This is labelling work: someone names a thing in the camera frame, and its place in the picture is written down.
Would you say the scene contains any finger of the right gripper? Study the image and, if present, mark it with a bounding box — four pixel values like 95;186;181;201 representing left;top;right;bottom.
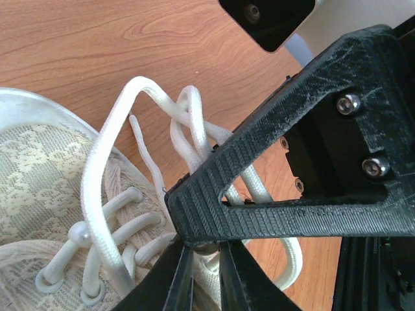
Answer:
166;35;414;244

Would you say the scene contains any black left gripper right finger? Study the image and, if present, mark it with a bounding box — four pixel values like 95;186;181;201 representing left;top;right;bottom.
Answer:
219;241;300;311

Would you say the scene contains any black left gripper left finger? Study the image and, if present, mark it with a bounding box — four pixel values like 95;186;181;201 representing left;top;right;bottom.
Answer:
113;236;194;311

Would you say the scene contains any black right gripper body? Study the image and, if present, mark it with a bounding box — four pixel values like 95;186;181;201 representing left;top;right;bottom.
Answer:
281;19;414;201

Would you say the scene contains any white canvas sneaker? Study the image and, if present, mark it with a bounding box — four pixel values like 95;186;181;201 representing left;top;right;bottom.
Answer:
0;87;224;311

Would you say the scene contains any white shoelace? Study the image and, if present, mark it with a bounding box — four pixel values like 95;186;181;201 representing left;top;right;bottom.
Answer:
34;76;304;307

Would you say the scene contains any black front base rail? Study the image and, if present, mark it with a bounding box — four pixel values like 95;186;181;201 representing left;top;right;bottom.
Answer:
332;236;414;311

